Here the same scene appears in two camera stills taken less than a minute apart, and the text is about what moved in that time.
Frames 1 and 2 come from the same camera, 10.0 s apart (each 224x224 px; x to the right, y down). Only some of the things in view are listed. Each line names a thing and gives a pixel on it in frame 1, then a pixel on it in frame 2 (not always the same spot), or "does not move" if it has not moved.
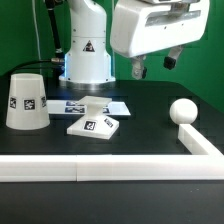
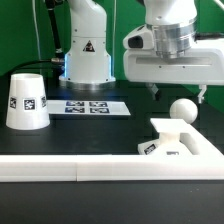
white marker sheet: [74, 107] does not move
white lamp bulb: [183, 111] does not move
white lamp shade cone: [27, 108] does not move
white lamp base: [95, 124] to [168, 143]
